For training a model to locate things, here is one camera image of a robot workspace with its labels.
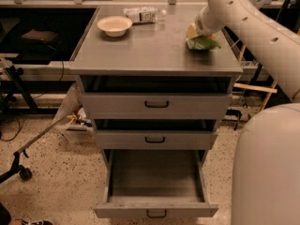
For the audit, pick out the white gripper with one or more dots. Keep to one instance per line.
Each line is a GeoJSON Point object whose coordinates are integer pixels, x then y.
{"type": "Point", "coordinates": [204, 24]}

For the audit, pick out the green rice chip bag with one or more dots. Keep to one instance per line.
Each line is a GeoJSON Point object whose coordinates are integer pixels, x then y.
{"type": "Point", "coordinates": [202, 43]}

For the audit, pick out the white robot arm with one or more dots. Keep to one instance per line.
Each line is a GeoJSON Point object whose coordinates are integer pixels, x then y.
{"type": "Point", "coordinates": [266, 164]}

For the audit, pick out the grey metal drawer cabinet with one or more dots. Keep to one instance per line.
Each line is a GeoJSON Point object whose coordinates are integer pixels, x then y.
{"type": "Point", "coordinates": [154, 59]}

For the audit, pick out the grey top drawer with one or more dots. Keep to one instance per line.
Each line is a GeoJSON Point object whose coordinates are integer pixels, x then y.
{"type": "Point", "coordinates": [155, 106]}

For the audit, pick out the grey drawer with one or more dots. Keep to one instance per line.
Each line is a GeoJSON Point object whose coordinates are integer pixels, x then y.
{"type": "Point", "coordinates": [157, 139]}
{"type": "Point", "coordinates": [155, 184]}
{"type": "Point", "coordinates": [155, 106]}

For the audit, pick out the grey middle drawer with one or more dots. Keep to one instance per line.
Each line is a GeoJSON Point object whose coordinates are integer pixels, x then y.
{"type": "Point", "coordinates": [157, 139]}

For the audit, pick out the clear plastic bag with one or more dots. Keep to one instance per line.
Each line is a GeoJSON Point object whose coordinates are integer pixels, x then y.
{"type": "Point", "coordinates": [70, 103]}

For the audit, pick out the grey bottom drawer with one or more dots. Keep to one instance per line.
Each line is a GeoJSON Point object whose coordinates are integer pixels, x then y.
{"type": "Point", "coordinates": [155, 184]}

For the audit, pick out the clear plastic water bottle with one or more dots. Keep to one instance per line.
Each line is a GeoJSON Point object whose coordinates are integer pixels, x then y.
{"type": "Point", "coordinates": [139, 15]}

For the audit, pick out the white paper bowl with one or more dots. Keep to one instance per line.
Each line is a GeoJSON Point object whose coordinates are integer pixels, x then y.
{"type": "Point", "coordinates": [114, 26]}

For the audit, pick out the dark box on shelf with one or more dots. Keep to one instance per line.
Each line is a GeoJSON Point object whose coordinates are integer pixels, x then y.
{"type": "Point", "coordinates": [40, 36]}

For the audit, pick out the black metal table leg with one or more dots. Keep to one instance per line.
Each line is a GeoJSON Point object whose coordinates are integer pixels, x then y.
{"type": "Point", "coordinates": [15, 76]}

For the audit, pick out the black wheeled stand leg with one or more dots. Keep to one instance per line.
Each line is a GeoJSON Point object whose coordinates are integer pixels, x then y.
{"type": "Point", "coordinates": [16, 167]}

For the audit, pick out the black and white sneaker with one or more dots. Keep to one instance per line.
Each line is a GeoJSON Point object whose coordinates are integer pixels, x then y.
{"type": "Point", "coordinates": [38, 222]}

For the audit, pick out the wooden easel frame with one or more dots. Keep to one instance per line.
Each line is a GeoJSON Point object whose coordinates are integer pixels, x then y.
{"type": "Point", "coordinates": [251, 87]}

